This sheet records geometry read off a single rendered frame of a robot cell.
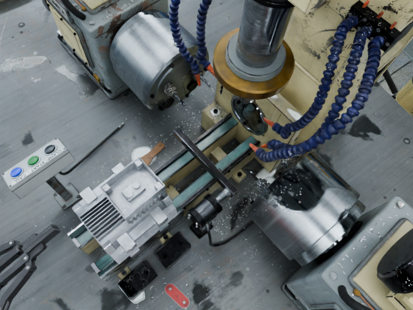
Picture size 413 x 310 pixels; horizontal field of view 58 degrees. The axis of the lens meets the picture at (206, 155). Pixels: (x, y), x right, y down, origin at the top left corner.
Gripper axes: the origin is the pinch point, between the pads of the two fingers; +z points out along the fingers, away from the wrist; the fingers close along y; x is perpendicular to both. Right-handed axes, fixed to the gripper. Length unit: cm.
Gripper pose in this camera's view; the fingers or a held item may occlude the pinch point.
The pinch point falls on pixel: (41, 239)
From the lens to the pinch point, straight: 82.9
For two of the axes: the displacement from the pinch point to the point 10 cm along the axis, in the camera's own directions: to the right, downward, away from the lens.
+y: -6.6, -7.0, 2.6
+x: 0.5, 3.0, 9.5
